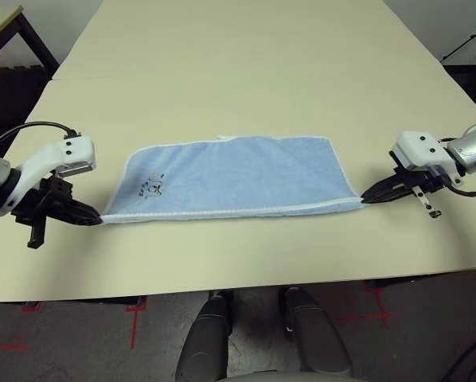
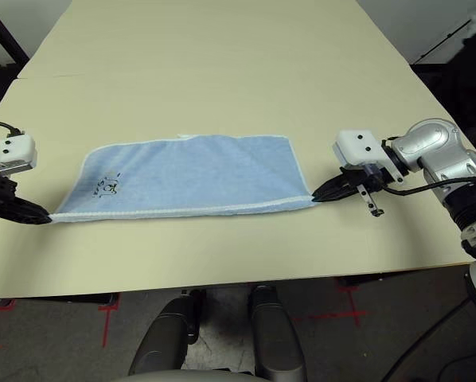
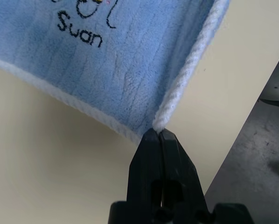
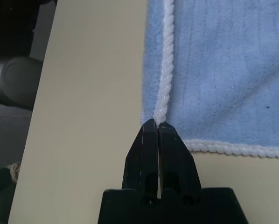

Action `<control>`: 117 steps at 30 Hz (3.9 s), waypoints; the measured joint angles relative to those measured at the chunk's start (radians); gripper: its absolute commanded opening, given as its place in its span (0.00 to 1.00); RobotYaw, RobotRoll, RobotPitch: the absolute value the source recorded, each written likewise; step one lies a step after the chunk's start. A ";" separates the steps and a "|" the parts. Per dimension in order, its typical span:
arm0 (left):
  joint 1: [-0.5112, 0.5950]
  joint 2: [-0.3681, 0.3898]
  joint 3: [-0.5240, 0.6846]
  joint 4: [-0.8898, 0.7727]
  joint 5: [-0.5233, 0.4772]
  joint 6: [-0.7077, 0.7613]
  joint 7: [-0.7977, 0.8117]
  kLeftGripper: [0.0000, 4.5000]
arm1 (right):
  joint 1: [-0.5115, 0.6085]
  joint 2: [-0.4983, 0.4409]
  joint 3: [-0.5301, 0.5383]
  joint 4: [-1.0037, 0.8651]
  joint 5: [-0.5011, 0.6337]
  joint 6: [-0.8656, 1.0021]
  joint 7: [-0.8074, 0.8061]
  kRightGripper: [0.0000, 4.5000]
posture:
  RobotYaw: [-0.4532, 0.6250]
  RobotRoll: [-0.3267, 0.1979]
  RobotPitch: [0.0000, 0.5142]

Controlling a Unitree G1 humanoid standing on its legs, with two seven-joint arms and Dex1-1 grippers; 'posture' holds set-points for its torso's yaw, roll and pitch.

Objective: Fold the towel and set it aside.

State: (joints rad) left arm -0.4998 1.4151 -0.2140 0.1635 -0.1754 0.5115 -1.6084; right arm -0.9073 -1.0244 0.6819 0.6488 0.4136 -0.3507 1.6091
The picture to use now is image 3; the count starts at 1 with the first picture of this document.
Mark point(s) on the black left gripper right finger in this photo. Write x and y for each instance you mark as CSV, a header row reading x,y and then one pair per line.
x,y
179,172

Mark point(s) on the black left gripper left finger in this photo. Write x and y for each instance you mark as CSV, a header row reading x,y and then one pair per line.
x,y
146,168

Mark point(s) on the light blue towel white trim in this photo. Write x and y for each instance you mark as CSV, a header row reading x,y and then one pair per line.
x,y
106,70

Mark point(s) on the grey robot torso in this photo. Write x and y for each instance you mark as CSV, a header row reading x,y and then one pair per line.
x,y
278,92

